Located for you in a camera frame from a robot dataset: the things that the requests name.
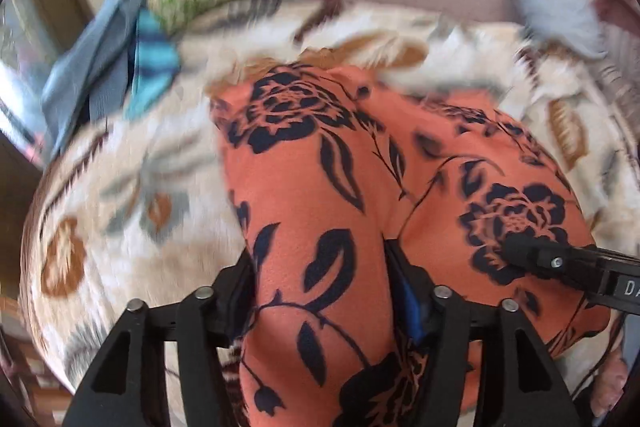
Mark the orange floral garment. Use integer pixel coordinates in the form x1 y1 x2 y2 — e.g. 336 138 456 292
210 64 613 427

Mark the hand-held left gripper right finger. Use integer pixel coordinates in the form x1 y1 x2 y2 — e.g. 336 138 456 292
387 239 576 427

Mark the grey-blue cloth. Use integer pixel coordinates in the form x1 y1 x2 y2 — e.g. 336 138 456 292
40 0 186 158

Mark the red striped cloth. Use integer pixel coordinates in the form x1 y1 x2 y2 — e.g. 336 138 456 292
592 0 640 118

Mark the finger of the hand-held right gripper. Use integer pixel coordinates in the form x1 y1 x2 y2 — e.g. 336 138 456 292
500 234 608 293

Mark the teal striped cloth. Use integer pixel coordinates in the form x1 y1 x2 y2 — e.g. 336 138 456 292
125 9 181 120

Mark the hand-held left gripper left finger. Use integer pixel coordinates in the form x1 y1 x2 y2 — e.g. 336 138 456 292
60 252 257 427

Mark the cream leaf print blanket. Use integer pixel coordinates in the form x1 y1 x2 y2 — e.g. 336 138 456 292
20 0 640 427

